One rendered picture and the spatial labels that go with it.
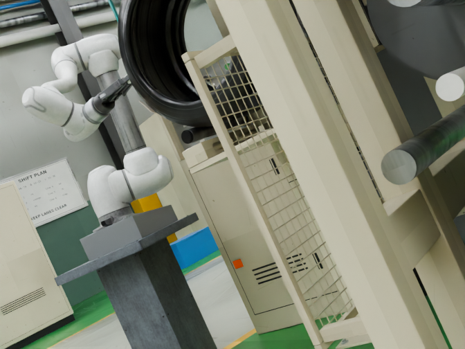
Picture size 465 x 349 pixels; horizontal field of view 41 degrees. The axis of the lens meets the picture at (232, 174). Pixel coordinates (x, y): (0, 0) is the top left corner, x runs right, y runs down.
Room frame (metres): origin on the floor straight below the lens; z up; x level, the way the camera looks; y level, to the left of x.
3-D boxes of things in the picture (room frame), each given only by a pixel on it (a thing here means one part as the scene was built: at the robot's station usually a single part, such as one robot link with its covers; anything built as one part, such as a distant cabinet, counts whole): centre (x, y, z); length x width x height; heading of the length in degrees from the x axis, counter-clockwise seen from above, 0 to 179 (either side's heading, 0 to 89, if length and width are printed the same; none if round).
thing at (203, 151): (2.15, -0.02, 0.83); 0.36 x 0.09 x 0.06; 145
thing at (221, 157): (2.07, -0.13, 0.80); 0.37 x 0.36 x 0.02; 55
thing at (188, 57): (1.70, -0.27, 0.65); 0.90 x 0.02 x 0.70; 145
